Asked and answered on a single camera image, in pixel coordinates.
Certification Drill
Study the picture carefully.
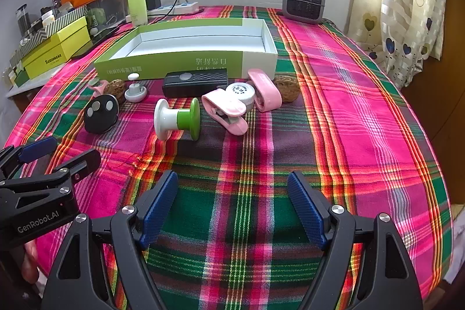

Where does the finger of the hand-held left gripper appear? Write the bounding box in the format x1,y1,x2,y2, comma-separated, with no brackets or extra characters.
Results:
0,136,58,182
0,149,102,209

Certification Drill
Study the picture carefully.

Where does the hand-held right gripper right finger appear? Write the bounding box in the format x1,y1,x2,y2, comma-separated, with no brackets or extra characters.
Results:
287,170,424,310

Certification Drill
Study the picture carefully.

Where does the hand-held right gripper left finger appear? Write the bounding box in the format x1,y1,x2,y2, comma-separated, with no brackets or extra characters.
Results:
41,170,178,310

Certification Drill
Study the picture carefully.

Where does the small pink green clip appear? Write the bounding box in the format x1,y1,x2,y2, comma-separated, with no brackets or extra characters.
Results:
88,78,109,96

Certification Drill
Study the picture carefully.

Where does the brown walnut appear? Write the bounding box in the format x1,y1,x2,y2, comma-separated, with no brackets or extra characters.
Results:
273,76,300,103
103,78,126,101

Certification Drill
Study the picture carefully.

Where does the white green spool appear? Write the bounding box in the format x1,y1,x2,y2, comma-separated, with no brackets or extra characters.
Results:
154,97,201,141

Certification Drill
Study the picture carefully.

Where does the green cardboard box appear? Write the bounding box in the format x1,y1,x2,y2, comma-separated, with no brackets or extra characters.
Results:
94,18,280,81

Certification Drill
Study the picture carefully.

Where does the pink plastic clip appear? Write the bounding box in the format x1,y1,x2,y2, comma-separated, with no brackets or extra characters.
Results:
247,68,283,112
201,89,249,136

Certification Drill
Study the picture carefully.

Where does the black rectangular remote device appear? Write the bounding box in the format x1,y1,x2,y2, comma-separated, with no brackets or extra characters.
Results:
162,69,229,98

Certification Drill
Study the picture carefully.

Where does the white round cap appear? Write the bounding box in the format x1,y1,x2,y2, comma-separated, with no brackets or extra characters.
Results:
225,82,256,112

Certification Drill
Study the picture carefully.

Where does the person's left hand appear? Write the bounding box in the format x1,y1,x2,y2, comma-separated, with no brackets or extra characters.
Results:
21,243,40,282

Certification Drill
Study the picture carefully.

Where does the plaid tablecloth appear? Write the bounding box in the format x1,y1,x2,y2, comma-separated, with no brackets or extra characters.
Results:
3,5,455,310

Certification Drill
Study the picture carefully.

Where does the white side table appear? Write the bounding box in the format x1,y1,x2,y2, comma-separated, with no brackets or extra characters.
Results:
5,59,95,100

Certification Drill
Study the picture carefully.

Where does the yellow-green cardboard box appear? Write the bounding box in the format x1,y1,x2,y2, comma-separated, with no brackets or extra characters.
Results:
21,17,91,80

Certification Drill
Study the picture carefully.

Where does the dark glass jar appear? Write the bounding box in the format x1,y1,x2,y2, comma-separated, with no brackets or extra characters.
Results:
15,5,31,36

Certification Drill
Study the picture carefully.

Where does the black smartphone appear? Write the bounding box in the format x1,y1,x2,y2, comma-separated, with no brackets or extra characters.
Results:
91,25,120,45

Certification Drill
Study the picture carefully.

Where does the striped gift box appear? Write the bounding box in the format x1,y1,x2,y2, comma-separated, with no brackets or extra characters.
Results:
9,4,88,67

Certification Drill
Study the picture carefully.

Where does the green plastic bottle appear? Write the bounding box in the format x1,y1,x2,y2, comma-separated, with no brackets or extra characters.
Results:
127,0,149,26

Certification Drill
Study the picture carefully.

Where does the brown wooden cabinet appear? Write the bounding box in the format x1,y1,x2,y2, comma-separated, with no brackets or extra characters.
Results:
400,0,465,209

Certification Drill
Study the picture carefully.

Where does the white power strip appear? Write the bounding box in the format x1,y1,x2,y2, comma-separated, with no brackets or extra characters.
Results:
126,1,199,22

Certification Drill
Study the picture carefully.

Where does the heart print curtain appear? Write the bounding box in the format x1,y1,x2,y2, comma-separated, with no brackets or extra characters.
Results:
349,0,449,89

